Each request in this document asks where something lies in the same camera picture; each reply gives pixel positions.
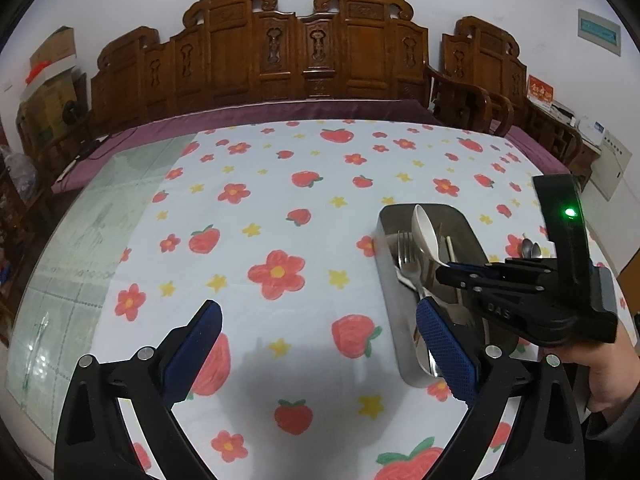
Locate strawberry flower print tablecloth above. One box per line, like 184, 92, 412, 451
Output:
91, 119, 546, 479

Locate small stainless steel spoon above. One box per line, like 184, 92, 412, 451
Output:
529, 243, 542, 258

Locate person's right hand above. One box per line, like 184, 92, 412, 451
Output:
563, 323, 639, 422

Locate stainless steel fork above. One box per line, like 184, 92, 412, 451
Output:
397, 232, 427, 301

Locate white plastic spoon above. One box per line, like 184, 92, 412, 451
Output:
395, 268, 425, 298
411, 204, 447, 266

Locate white wall electrical box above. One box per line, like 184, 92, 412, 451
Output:
590, 130, 632, 200

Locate carved wooden bench backrest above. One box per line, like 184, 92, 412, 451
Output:
91, 0, 431, 133

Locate stacked cardboard boxes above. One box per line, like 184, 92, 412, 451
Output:
15, 26, 87, 156

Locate carved wooden armchair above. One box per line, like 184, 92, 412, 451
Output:
431, 15, 526, 136

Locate light bamboo chopstick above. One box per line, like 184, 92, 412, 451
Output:
445, 236, 463, 307

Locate green wall sign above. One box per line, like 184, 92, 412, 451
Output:
577, 9, 622, 56

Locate purple seat cushion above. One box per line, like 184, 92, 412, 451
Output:
51, 97, 572, 195

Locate stainless steel rectangular tray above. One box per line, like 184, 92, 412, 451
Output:
374, 204, 518, 388

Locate large stainless steel spoon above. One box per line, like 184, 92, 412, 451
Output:
520, 237, 534, 259

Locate red paper box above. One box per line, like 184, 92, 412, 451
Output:
527, 75, 554, 107

